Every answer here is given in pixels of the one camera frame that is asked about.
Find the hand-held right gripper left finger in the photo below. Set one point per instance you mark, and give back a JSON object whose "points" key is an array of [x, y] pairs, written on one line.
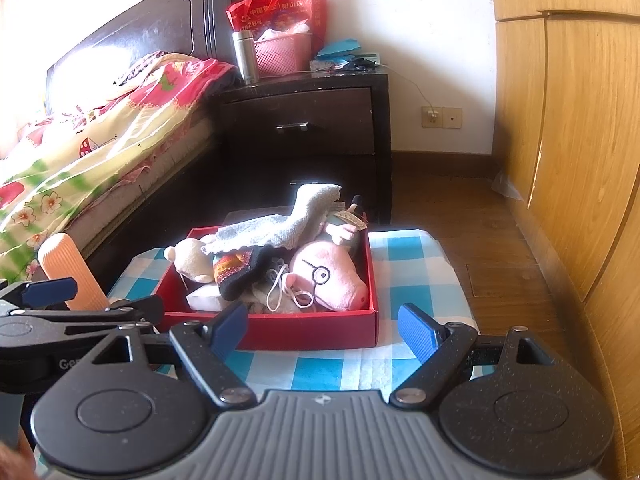
{"points": [[230, 330]]}

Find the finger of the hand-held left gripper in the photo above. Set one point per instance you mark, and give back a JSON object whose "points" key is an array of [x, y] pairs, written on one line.
{"points": [[47, 292], [100, 317]]}

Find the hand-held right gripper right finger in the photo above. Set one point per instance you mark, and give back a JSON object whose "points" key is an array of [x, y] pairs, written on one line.
{"points": [[417, 332]]}

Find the striped black knit hat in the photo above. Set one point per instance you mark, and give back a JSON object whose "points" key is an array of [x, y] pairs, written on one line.
{"points": [[240, 270]]}

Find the cream plush toy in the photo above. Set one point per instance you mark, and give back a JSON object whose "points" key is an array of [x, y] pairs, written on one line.
{"points": [[192, 260]]}

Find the red cardboard box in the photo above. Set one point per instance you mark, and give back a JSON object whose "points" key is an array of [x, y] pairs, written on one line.
{"points": [[310, 332]]}

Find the pink pig plush toy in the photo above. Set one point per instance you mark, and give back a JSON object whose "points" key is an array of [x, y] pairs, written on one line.
{"points": [[335, 280]]}

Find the pale terry towel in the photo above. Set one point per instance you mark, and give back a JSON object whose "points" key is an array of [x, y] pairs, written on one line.
{"points": [[280, 225]]}

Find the person's left hand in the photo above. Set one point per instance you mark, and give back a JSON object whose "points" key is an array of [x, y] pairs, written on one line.
{"points": [[12, 462]]}

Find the peach ribbed cylinder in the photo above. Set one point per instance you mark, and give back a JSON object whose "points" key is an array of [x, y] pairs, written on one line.
{"points": [[65, 260]]}

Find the blue checkered tablecloth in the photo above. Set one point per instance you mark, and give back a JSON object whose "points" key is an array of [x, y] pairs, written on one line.
{"points": [[415, 270]]}

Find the floral blanket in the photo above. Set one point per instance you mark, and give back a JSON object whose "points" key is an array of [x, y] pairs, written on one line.
{"points": [[100, 160]]}

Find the dark nightstand drawer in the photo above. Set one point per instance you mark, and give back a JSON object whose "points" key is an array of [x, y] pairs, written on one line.
{"points": [[325, 115], [310, 185]]}

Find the clear plastic bag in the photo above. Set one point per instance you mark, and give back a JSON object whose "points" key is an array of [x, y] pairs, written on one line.
{"points": [[507, 187]]}

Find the dark wooden nightstand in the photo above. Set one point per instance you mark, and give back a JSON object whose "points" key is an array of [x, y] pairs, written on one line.
{"points": [[382, 135]]}

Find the light wooden wardrobe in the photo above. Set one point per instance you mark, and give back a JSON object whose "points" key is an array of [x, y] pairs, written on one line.
{"points": [[575, 110]]}

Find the steel thermos bottle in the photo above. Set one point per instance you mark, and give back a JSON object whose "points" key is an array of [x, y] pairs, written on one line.
{"points": [[245, 57]]}

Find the pink plastic basket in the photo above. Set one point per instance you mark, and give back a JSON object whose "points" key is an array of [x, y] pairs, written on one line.
{"points": [[280, 55]]}

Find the blue paper sheet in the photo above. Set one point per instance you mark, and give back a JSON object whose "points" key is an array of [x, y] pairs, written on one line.
{"points": [[340, 49]]}

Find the dark wooden bed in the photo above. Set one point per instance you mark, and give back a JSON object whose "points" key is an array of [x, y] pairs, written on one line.
{"points": [[165, 20]]}

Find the red plastic bag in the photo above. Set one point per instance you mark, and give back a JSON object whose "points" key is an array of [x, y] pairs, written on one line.
{"points": [[280, 10]]}

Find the cream wall socket plate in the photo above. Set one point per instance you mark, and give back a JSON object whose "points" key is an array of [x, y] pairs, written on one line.
{"points": [[442, 117]]}

